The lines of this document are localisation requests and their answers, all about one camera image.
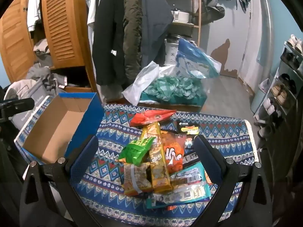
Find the shoe rack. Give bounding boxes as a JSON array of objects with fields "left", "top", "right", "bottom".
[{"left": 253, "top": 34, "right": 303, "bottom": 147}]

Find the white hanging garment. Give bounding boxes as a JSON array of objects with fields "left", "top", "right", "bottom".
[{"left": 27, "top": 0, "right": 43, "bottom": 32}]

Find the orange snack bag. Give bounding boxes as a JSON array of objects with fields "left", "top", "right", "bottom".
[{"left": 160, "top": 131, "right": 187, "bottom": 173}]

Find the teal tissue paper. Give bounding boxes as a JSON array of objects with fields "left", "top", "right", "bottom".
[{"left": 142, "top": 76, "right": 206, "bottom": 100}]

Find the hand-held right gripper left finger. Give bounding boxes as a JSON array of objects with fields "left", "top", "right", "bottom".
[{"left": 20, "top": 135, "right": 98, "bottom": 227}]

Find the blue cardboard box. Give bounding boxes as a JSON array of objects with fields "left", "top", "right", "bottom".
[{"left": 14, "top": 93, "right": 105, "bottom": 165}]

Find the teal snack packet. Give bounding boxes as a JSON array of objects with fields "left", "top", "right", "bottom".
[{"left": 145, "top": 162, "right": 212, "bottom": 210}]

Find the black coat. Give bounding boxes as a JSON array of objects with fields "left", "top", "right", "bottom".
[{"left": 92, "top": 0, "right": 128, "bottom": 86}]

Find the white round appliance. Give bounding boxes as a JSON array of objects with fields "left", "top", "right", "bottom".
[{"left": 164, "top": 34, "right": 190, "bottom": 67}]

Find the gold film-print snack packet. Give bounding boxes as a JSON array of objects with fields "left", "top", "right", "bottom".
[{"left": 141, "top": 122, "right": 173, "bottom": 194}]

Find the wide louvred wardrobe door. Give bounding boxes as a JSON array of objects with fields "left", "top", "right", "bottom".
[{"left": 41, "top": 0, "right": 95, "bottom": 68}]

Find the white hanging shirt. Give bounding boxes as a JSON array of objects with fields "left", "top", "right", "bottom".
[{"left": 80, "top": 0, "right": 107, "bottom": 100}]

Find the narrow louvred wardrobe door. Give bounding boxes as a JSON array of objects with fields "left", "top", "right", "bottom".
[{"left": 0, "top": 0, "right": 36, "bottom": 81}]

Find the black yellow snack packet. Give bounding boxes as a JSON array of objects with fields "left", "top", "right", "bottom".
[{"left": 176, "top": 120, "right": 200, "bottom": 147}]

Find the blue plastic bag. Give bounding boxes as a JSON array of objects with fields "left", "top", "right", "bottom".
[{"left": 176, "top": 38, "right": 222, "bottom": 79}]

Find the wooden shelf rack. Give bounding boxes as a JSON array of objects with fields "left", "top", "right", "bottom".
[{"left": 161, "top": 0, "right": 202, "bottom": 48}]

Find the white plastic bag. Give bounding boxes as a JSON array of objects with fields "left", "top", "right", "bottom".
[{"left": 122, "top": 61, "right": 180, "bottom": 103}]

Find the grey hanging bag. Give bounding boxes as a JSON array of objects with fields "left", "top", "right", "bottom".
[{"left": 203, "top": 0, "right": 226, "bottom": 26}]

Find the white pot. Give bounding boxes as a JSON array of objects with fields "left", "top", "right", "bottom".
[{"left": 171, "top": 10, "right": 191, "bottom": 23}]

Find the wooden wardrobe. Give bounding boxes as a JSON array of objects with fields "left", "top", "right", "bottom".
[{"left": 0, "top": 0, "right": 97, "bottom": 93}]

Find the grey clothes heap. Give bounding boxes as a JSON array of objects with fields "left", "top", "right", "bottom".
[{"left": 26, "top": 64, "right": 70, "bottom": 88}]

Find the blue patterned tablecloth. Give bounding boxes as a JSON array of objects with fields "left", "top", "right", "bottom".
[{"left": 14, "top": 96, "right": 259, "bottom": 227}]

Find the grey folded clothes pile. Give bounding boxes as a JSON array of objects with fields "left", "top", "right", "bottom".
[{"left": 33, "top": 39, "right": 53, "bottom": 68}]

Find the white door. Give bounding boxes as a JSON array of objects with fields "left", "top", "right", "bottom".
[{"left": 205, "top": 0, "right": 254, "bottom": 79}]

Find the olive jacket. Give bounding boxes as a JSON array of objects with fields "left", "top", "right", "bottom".
[{"left": 123, "top": 0, "right": 144, "bottom": 76}]

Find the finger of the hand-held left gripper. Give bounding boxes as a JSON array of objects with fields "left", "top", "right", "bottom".
[{"left": 8, "top": 98, "right": 35, "bottom": 114}]

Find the orange white nut packet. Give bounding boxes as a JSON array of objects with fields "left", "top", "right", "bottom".
[{"left": 123, "top": 163, "right": 153, "bottom": 196}]

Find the white cloth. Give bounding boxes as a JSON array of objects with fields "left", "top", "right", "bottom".
[{"left": 5, "top": 79, "right": 43, "bottom": 100}]

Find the green snack packet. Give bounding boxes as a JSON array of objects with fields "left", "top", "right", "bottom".
[{"left": 118, "top": 137, "right": 157, "bottom": 166}]

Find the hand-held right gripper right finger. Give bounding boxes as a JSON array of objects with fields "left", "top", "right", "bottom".
[{"left": 194, "top": 134, "right": 284, "bottom": 227}]

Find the black white-text snack packet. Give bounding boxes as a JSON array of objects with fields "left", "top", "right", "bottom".
[{"left": 183, "top": 147, "right": 198, "bottom": 165}]

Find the grey blue coat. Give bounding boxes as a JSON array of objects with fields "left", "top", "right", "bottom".
[{"left": 141, "top": 0, "right": 175, "bottom": 63}]

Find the red snack packet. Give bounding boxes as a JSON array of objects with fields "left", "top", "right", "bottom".
[{"left": 130, "top": 109, "right": 177, "bottom": 126}]

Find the group of shoes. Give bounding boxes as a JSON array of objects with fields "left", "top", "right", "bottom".
[{"left": 259, "top": 34, "right": 303, "bottom": 138}]

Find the wooden wardrobe drawer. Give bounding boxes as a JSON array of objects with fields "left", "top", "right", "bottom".
[{"left": 64, "top": 86, "right": 93, "bottom": 93}]

